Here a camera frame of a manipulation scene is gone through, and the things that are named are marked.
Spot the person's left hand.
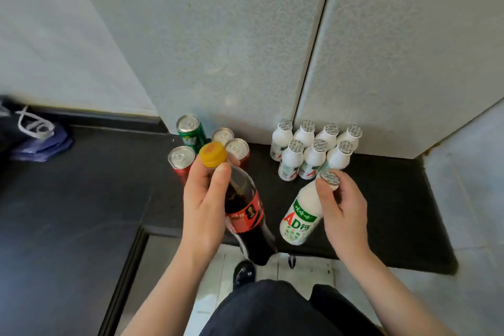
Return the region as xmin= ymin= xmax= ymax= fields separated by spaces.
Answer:
xmin=182 ymin=152 xmax=233 ymax=266

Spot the person's right hand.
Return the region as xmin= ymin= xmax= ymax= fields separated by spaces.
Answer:
xmin=314 ymin=169 xmax=371 ymax=266

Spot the cola bottle yellow cap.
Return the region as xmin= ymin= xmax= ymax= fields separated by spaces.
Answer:
xmin=198 ymin=141 xmax=278 ymax=267

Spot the white AD milk bottle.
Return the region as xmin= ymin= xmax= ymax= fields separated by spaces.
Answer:
xmin=279 ymin=170 xmax=341 ymax=247

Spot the cluster of small white bottles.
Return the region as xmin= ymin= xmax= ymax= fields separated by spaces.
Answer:
xmin=269 ymin=119 xmax=363 ymax=182

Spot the blue Pepsi can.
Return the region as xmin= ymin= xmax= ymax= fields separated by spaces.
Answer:
xmin=211 ymin=127 xmax=235 ymax=146

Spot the green Sprite can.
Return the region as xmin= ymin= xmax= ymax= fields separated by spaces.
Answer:
xmin=176 ymin=114 xmax=208 ymax=155

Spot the person's left forearm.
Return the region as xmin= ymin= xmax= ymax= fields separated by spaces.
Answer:
xmin=122 ymin=245 xmax=221 ymax=336

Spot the person's right forearm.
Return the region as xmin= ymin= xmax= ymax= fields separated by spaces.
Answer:
xmin=342 ymin=249 xmax=454 ymax=336

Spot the person's black left shoe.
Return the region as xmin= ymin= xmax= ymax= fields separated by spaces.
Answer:
xmin=233 ymin=260 xmax=257 ymax=289

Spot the white corner base cabinet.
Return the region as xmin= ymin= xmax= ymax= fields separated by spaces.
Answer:
xmin=114 ymin=235 xmax=186 ymax=336

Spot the purple plastic bag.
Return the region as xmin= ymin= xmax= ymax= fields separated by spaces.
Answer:
xmin=9 ymin=123 xmax=75 ymax=162

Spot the tall grey cabinet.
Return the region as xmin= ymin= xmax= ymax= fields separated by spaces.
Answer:
xmin=62 ymin=0 xmax=504 ymax=159

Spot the white coiled cable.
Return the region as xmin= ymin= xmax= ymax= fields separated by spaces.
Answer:
xmin=15 ymin=105 xmax=56 ymax=140

